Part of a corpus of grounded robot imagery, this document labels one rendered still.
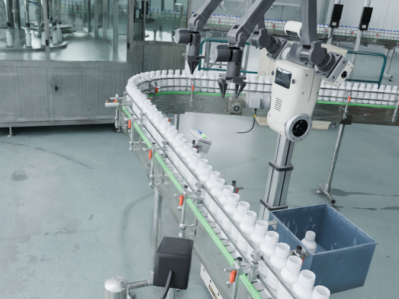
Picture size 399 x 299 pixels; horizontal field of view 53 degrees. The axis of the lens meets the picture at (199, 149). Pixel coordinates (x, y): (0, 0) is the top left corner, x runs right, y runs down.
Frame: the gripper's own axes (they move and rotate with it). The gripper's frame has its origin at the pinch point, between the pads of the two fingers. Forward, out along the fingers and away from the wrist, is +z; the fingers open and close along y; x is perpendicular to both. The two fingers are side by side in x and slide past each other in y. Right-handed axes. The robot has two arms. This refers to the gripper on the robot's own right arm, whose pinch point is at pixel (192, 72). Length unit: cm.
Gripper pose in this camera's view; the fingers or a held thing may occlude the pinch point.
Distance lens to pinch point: 209.9
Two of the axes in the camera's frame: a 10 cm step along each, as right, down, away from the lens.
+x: 3.7, 3.9, -8.4
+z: -1.1, 9.2, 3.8
